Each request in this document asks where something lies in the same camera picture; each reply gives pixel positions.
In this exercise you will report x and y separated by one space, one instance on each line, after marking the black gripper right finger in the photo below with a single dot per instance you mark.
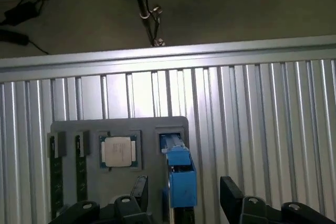
236 200

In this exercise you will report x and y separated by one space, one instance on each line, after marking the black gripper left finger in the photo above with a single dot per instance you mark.
131 208

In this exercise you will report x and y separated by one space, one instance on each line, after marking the grey parts rack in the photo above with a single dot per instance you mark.
118 182

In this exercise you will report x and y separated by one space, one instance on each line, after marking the CPU with silver lid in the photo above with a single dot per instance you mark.
118 151

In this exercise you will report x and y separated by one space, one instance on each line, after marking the green RAM stick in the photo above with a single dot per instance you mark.
81 174
56 176

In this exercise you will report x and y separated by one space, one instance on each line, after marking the black metal stand pole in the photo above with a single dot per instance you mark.
140 1

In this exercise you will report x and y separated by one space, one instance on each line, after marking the black oblong power brick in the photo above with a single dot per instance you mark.
13 37

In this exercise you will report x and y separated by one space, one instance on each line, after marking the black power adapter brick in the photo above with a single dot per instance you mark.
23 10

